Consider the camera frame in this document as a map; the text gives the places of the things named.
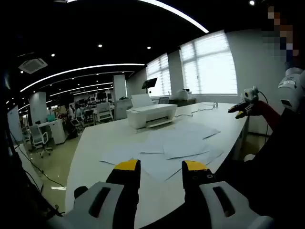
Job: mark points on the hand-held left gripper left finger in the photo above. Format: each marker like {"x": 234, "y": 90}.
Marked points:
{"x": 124, "y": 190}

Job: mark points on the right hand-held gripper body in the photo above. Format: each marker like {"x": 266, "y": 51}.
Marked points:
{"x": 247, "y": 94}

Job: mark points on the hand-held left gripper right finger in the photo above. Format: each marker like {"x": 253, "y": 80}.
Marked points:
{"x": 195, "y": 181}

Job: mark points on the white printing papers stack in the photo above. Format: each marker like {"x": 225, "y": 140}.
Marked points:
{"x": 181, "y": 143}

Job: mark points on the wide window with blinds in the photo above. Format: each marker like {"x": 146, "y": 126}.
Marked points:
{"x": 209, "y": 71}

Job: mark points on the white worn chest device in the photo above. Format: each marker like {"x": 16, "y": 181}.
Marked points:
{"x": 293, "y": 93}

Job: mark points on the white table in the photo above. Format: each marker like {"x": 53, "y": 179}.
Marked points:
{"x": 95, "y": 143}

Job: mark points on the grey low cabinet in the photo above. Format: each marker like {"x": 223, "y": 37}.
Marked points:
{"x": 182, "y": 102}

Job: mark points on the small white office machine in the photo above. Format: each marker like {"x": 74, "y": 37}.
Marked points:
{"x": 183, "y": 94}

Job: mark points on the white printer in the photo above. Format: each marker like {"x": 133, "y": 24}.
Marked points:
{"x": 152, "y": 112}

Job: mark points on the long ceiling light strip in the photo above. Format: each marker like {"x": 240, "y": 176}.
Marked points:
{"x": 200, "y": 25}

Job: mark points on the narrow window with blinds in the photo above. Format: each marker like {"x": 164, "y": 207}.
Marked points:
{"x": 158, "y": 76}

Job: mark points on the white office desk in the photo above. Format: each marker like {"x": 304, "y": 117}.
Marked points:
{"x": 58, "y": 131}

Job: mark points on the black screen on tripod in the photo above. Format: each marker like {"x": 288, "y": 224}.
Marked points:
{"x": 149, "y": 83}

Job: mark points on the teal box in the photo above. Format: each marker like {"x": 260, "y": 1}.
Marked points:
{"x": 50, "y": 118}

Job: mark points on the curved ceiling light strip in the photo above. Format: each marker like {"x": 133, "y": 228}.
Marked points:
{"x": 71, "y": 70}

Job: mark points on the ceiling air conditioner vent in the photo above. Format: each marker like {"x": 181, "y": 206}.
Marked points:
{"x": 32, "y": 65}

